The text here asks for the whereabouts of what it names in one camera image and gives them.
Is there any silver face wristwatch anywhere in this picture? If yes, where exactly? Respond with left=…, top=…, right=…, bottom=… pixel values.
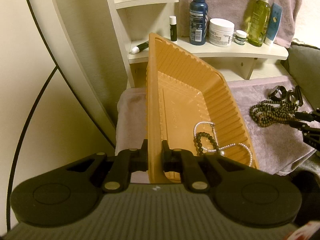
left=287, top=85, right=304, bottom=107

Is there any black bead bracelet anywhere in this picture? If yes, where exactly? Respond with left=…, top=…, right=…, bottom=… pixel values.
left=195, top=131, right=220, bottom=157

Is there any black band watch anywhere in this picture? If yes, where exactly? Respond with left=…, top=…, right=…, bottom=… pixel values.
left=268, top=86, right=287, bottom=101

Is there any dark bead necklace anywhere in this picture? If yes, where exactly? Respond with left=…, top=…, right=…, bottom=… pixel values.
left=249, top=100, right=304, bottom=128

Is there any white pearl necklace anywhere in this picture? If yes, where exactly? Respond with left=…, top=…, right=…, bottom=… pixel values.
left=192, top=121, right=253, bottom=167

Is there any orange plastic tray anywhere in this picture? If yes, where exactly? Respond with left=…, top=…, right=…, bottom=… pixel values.
left=146, top=33, right=259, bottom=183

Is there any mauve towel on bed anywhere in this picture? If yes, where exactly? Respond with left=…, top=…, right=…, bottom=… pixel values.
left=116, top=75, right=319, bottom=176

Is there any grey green pillow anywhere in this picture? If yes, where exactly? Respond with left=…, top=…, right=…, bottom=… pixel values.
left=281, top=42, right=320, bottom=109

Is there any green olive spray bottle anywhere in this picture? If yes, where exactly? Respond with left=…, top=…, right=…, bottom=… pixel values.
left=247, top=0, right=271, bottom=47

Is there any small green white jar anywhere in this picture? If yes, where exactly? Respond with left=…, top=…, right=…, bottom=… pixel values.
left=234, top=30, right=247, bottom=46

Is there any blue white tube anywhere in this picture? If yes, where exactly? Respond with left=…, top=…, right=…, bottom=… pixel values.
left=264, top=3, right=283, bottom=46

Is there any dark green pen tube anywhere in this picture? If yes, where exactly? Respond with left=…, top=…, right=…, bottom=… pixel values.
left=130, top=41, right=149, bottom=55

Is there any white cream jar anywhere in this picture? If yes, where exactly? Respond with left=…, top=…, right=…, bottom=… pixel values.
left=209, top=18, right=234, bottom=47

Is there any black white lip balm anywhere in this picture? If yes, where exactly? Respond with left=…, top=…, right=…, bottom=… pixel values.
left=169, top=15, right=177, bottom=42

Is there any cream corner shelf unit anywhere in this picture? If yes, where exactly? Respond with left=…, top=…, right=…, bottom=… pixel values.
left=107, top=0, right=289, bottom=88

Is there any blue spray bottle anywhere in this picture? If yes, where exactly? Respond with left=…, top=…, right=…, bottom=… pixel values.
left=189, top=0, right=208, bottom=46

